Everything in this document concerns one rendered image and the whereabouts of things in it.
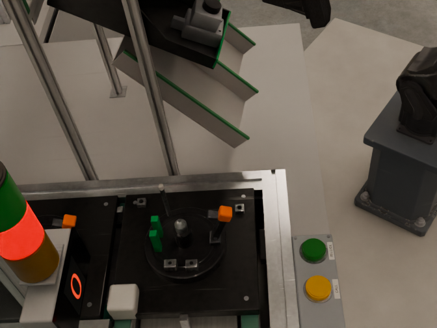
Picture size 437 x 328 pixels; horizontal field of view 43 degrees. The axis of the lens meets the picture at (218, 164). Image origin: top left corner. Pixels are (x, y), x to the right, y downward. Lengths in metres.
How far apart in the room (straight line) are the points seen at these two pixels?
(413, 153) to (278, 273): 0.30
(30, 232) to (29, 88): 0.97
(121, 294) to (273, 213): 0.30
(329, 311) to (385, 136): 0.31
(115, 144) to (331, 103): 0.51
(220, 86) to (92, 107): 0.41
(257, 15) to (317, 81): 1.72
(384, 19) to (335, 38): 1.55
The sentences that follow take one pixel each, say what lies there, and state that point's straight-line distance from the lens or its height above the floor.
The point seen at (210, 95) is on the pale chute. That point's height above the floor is 1.05.
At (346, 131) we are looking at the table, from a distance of 1.27.
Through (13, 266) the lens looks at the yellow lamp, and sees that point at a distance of 0.62.
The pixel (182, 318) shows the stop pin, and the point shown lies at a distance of 0.91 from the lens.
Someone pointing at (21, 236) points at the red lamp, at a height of 1.34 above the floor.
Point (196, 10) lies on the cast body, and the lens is 0.91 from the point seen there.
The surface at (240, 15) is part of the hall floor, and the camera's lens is 3.09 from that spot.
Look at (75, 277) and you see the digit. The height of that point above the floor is 1.21.
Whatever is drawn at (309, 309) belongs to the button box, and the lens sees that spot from 0.91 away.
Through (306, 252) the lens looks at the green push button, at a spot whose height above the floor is 0.97.
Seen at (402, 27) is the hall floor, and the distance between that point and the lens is 3.01.
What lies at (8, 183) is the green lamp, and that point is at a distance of 0.54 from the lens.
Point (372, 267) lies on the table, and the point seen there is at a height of 0.86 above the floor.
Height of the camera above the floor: 1.78
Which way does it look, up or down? 50 degrees down
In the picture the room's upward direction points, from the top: 9 degrees counter-clockwise
